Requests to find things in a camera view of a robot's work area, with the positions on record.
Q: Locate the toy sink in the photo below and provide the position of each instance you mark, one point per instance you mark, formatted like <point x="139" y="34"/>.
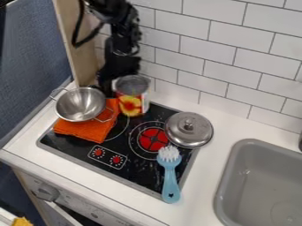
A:
<point x="263" y="188"/>

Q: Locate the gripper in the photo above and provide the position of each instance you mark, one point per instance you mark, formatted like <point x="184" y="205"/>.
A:
<point x="120" y="66"/>

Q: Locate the yellow cloth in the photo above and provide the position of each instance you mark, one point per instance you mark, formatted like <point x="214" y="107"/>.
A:
<point x="21" y="222"/>

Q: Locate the silver lid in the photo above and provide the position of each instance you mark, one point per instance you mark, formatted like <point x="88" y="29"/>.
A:
<point x="188" y="131"/>

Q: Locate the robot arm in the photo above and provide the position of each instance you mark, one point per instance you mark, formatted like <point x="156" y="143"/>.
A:
<point x="118" y="17"/>

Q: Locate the wooden board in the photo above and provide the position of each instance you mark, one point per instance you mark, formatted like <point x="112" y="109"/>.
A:
<point x="80" y="56"/>

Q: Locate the toy stove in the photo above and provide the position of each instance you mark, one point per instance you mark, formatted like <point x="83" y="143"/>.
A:
<point x="137" y="164"/>

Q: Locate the orange cloth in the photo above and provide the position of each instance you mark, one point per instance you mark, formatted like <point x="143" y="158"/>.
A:
<point x="88" y="129"/>

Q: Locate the silver can with yellow label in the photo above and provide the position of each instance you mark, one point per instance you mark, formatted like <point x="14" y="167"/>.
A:
<point x="133" y="97"/>

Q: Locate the silver pot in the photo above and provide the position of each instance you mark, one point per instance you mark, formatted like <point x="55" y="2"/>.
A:
<point x="80" y="104"/>

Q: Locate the blue brush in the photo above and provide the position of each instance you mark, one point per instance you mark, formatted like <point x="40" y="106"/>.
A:
<point x="170" y="173"/>

